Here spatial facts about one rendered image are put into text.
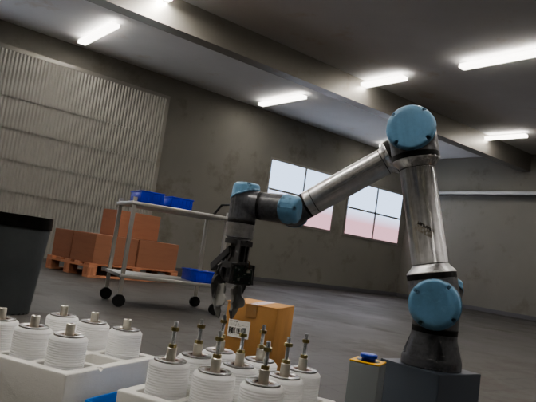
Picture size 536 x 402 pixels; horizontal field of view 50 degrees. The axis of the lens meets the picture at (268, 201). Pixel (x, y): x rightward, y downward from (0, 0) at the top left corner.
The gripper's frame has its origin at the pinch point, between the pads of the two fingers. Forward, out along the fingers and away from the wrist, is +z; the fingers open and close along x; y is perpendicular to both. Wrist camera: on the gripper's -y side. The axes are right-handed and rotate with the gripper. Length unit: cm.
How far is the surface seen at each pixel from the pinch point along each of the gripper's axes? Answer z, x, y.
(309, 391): 13.9, 13.9, 24.4
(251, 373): 10.8, -1.2, 21.7
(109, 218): -34, 114, -604
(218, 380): 10.8, -13.1, 28.7
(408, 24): -296, 346, -350
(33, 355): 16.3, -44.0, -14.7
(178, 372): 11.7, -18.5, 19.4
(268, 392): 10.6, -6.0, 38.1
